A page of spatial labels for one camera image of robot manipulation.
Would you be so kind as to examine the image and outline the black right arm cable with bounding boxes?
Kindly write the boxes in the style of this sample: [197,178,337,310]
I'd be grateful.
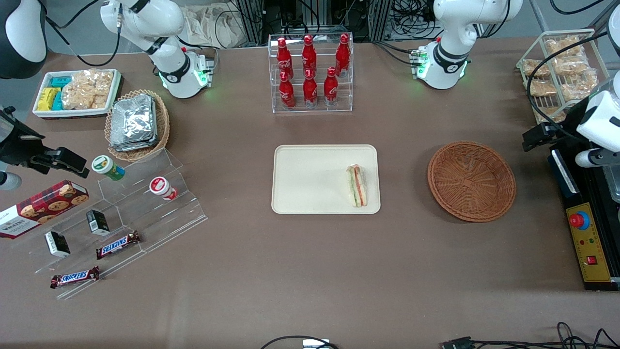
[45,0,122,67]

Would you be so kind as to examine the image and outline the small black box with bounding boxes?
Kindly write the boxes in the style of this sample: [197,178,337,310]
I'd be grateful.
[86,209,111,237]
[45,231,71,258]

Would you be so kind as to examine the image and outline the triangle sandwich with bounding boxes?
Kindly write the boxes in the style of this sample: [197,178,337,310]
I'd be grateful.
[345,164,368,208]

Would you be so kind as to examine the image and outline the clear acrylic stepped stand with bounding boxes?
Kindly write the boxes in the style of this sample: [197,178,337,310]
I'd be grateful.
[10,148,209,301]

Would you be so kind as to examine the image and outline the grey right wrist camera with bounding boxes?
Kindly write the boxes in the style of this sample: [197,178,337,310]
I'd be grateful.
[0,171,22,191]

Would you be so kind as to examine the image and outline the oval tan wicker basket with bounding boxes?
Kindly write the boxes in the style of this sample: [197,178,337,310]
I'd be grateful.
[104,89,171,162]

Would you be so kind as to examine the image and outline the red cola bottle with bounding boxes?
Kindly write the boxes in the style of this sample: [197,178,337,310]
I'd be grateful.
[303,69,319,108]
[301,34,317,78]
[279,71,296,110]
[276,37,294,80]
[335,33,351,78]
[324,67,339,107]

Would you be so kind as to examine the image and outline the white wire rack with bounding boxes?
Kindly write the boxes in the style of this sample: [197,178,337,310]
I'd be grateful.
[516,29,612,124]

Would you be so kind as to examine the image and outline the aluminium frame rack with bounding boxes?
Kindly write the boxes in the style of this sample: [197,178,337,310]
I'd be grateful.
[232,0,393,44]

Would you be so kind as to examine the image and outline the black machine yellow control panel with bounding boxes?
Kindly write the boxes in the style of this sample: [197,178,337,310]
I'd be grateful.
[548,141,620,291]

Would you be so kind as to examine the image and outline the beige plastic tray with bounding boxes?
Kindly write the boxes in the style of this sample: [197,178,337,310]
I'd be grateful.
[271,144,381,215]

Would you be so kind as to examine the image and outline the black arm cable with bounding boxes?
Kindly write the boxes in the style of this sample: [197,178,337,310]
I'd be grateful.
[45,0,122,67]
[526,30,620,141]

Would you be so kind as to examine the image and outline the silver foil pack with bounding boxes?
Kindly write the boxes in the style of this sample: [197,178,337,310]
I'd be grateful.
[109,94,158,152]

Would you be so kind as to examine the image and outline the clear acrylic bottle rack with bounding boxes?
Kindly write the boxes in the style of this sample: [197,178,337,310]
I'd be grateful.
[268,33,354,114]

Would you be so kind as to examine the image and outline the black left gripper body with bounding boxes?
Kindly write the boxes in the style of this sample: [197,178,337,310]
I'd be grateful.
[556,94,590,149]

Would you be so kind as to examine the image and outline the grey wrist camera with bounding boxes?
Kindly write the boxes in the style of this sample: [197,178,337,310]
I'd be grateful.
[0,171,22,191]
[575,148,620,169]

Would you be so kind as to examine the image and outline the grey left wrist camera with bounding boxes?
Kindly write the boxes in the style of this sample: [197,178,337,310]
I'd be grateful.
[575,148,620,169]

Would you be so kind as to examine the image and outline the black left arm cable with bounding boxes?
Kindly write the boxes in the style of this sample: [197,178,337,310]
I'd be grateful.
[526,30,620,141]

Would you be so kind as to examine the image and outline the round brown wicker basket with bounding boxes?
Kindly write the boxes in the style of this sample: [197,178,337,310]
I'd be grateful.
[427,141,517,223]

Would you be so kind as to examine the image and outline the black arm base cables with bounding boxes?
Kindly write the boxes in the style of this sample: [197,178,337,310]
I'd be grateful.
[372,40,422,66]

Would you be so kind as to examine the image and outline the brown chocolate bar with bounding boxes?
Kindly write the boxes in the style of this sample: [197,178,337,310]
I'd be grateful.
[95,231,141,260]
[50,266,100,289]

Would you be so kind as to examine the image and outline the white rectangular snack tray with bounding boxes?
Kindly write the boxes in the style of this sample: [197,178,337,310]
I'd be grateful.
[32,69,123,119]

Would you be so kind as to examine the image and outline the black looped cable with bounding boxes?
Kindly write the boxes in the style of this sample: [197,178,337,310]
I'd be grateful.
[261,335,340,349]

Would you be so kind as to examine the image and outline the tangled black cables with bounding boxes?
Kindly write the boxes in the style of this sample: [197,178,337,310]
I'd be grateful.
[383,0,444,42]

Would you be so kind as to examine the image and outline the beige cloth bag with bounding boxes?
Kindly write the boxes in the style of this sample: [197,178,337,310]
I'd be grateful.
[182,5,243,49]

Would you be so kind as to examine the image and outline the clear bagged pastry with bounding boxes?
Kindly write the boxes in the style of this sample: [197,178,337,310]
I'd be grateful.
[545,36,582,57]
[529,79,558,96]
[561,68,599,100]
[522,59,550,78]

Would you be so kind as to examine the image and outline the red lid snack cup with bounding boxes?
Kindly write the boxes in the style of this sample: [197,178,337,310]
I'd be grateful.
[149,176,178,201]

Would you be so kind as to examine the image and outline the clear bag of crackers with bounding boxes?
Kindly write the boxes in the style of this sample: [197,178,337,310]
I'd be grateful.
[61,69,115,110]

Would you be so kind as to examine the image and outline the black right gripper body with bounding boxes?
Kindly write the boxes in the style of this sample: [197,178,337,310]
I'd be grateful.
[0,107,47,168]

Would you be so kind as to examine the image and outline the black connector cable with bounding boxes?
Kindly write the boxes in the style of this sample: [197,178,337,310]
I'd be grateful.
[441,322,620,349]

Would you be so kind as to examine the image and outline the red tartan cookie box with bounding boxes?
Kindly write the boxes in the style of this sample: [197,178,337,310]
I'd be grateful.
[0,180,90,239]

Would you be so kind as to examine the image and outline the green lid snack cup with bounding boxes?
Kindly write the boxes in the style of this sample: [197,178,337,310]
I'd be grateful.
[92,155,125,181]

